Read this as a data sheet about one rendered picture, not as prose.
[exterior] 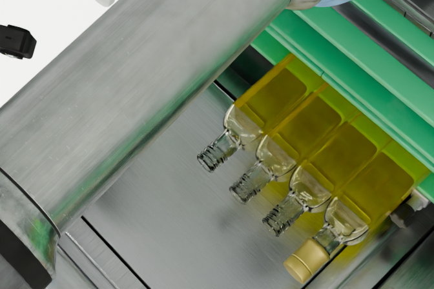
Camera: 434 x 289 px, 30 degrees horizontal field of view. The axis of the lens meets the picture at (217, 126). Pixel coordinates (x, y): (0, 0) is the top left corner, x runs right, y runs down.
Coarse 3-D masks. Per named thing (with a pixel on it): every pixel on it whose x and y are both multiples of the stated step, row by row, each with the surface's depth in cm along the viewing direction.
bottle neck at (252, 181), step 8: (256, 168) 99; (264, 168) 99; (248, 176) 99; (256, 176) 99; (264, 176) 99; (232, 184) 99; (240, 184) 98; (248, 184) 98; (256, 184) 98; (264, 184) 99; (232, 192) 100; (240, 192) 98; (248, 192) 98; (256, 192) 99; (240, 200) 100; (248, 200) 99
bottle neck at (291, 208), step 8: (288, 200) 97; (296, 200) 97; (280, 208) 97; (288, 208) 97; (296, 208) 97; (304, 208) 97; (272, 216) 96; (280, 216) 96; (288, 216) 96; (296, 216) 97; (264, 224) 98; (272, 224) 96; (280, 224) 96; (288, 224) 97; (272, 232) 98; (280, 232) 96
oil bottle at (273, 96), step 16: (288, 64) 103; (304, 64) 103; (272, 80) 102; (288, 80) 102; (304, 80) 102; (320, 80) 102; (240, 96) 102; (256, 96) 101; (272, 96) 101; (288, 96) 101; (304, 96) 102; (240, 112) 101; (256, 112) 100; (272, 112) 100; (288, 112) 102; (224, 128) 102; (240, 128) 100; (256, 128) 100; (240, 144) 101; (256, 144) 102
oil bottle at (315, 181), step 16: (352, 128) 99; (368, 128) 99; (320, 144) 99; (336, 144) 98; (352, 144) 98; (368, 144) 98; (384, 144) 98; (304, 160) 98; (320, 160) 97; (336, 160) 97; (352, 160) 97; (368, 160) 98; (304, 176) 97; (320, 176) 97; (336, 176) 96; (352, 176) 97; (304, 192) 96; (320, 192) 96; (336, 192) 97; (320, 208) 98
